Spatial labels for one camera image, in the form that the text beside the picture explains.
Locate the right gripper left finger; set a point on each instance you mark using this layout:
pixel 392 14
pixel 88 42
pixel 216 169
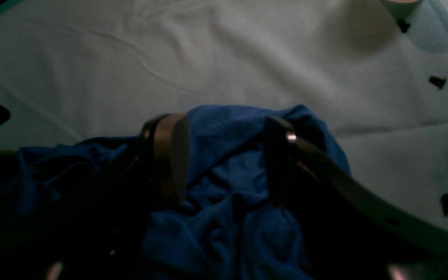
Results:
pixel 95 231

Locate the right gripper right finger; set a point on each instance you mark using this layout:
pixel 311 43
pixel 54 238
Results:
pixel 349 233

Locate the dark blue t-shirt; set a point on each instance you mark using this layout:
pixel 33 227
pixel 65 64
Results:
pixel 226 228

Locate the light blue table cloth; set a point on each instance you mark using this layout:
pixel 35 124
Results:
pixel 375 71

